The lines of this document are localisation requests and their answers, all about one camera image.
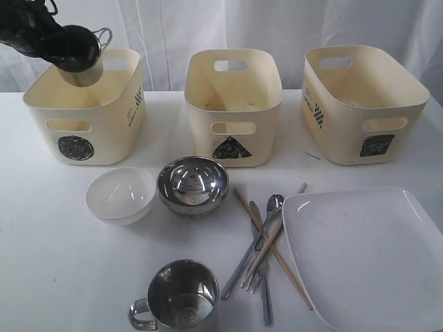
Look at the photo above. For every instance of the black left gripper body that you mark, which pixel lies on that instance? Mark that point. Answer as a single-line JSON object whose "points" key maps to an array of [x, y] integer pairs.
{"points": [[29, 27]]}

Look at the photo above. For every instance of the steel mug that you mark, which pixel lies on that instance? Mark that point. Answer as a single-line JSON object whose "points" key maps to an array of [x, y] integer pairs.
{"points": [[182, 296], [81, 64]]}

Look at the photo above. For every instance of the white plastic bowl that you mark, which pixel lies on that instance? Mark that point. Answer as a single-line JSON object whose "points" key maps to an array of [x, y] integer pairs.
{"points": [[121, 196]]}

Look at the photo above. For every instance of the stainless steel bowl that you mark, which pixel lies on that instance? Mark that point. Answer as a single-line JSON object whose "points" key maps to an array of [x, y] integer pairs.
{"points": [[193, 186]]}

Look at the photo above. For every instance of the steel mug front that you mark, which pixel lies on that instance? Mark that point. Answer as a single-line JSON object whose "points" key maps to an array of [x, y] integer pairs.
{"points": [[182, 296]]}

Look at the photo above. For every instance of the cream bin with circle mark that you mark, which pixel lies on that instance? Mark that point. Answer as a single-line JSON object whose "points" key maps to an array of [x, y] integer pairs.
{"points": [[94, 125]]}

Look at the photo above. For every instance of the cream bin with triangle mark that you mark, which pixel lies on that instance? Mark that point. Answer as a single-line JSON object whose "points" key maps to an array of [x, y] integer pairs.
{"points": [[233, 98]]}

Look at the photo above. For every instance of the wooden chopstick long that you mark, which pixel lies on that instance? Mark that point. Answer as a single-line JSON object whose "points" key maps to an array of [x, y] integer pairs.
{"points": [[276, 252]]}

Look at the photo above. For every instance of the steel table knife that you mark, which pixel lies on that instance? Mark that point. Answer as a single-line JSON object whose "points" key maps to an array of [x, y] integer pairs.
{"points": [[264, 291]]}

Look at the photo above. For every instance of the steel spoon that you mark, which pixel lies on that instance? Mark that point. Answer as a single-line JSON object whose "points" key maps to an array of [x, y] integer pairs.
{"points": [[273, 207]]}

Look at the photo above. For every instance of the small dark pin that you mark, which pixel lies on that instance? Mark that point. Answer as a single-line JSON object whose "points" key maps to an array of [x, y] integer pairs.
{"points": [[313, 156]]}

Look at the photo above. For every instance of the wooden chopstick pale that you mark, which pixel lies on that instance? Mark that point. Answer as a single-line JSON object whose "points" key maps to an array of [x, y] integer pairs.
{"points": [[268, 244]]}

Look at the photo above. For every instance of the cream bin with square mark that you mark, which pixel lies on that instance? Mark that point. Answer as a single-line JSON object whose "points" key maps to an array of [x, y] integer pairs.
{"points": [[359, 103]]}

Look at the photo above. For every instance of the steel fork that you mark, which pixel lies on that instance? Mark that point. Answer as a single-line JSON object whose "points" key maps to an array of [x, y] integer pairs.
{"points": [[253, 283]]}

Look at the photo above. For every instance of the white square plate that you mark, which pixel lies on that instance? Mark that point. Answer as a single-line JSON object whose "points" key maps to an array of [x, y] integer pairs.
{"points": [[369, 260]]}

